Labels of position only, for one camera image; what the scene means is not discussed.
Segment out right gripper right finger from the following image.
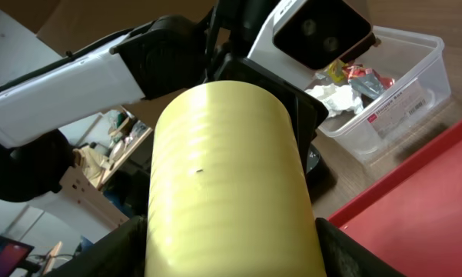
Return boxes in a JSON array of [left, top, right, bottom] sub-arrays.
[[315, 218, 404, 277]]

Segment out white tissue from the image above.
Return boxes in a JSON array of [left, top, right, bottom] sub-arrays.
[[305, 84, 364, 118]]

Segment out yellow cup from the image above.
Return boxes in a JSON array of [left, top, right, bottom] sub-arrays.
[[145, 81, 326, 277]]

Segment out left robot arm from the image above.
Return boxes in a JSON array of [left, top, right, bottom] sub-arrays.
[[0, 1, 327, 202]]

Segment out laptop screen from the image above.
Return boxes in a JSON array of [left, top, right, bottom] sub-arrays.
[[0, 236, 34, 277]]

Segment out yellow foil wrapper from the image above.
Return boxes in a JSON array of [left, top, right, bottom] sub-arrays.
[[324, 59, 345, 83]]

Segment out red snack wrapper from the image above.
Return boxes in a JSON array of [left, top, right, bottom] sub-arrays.
[[342, 64, 395, 100]]

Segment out red serving tray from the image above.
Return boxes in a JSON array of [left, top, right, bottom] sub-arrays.
[[328, 120, 462, 276]]

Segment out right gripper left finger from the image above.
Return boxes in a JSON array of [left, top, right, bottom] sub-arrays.
[[48, 216, 147, 277]]

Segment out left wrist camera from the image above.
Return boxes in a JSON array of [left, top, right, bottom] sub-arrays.
[[246, 0, 377, 92]]

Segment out cluttered wooden shelf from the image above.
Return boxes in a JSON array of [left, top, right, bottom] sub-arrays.
[[67, 106, 155, 232]]

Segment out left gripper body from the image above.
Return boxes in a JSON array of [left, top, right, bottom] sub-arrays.
[[203, 53, 330, 174]]

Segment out clear plastic waste bin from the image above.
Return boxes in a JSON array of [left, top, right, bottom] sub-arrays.
[[306, 26, 451, 164]]

